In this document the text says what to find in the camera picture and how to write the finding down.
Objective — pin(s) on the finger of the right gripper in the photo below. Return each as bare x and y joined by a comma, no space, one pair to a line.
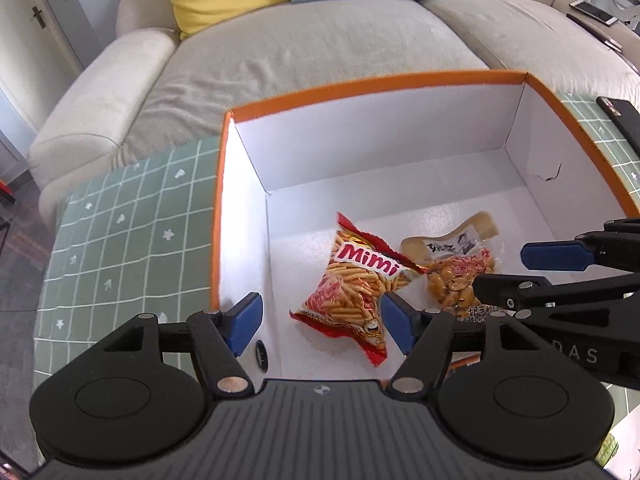
569,256
503,290

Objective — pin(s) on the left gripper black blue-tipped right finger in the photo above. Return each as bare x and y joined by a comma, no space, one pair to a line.
448,359

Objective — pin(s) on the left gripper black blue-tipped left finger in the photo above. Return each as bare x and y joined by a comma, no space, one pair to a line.
213,340

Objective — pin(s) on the beige nut snack packet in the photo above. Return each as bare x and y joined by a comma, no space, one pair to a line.
452,263

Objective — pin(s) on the red Mimi snack bag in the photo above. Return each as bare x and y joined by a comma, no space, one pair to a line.
361,269

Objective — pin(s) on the small black round cap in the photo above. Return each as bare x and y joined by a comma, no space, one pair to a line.
261,356

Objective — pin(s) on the orange cardboard box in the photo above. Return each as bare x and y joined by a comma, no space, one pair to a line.
399,156

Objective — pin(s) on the black remote on sofa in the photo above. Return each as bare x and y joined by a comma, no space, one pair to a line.
604,38

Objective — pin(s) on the white smartphone on sofa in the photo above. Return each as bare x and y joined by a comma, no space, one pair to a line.
594,12

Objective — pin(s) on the beige fabric sofa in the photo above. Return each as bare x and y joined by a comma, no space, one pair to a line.
150,91

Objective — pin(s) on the white door with handle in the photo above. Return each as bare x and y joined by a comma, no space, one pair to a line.
37,65

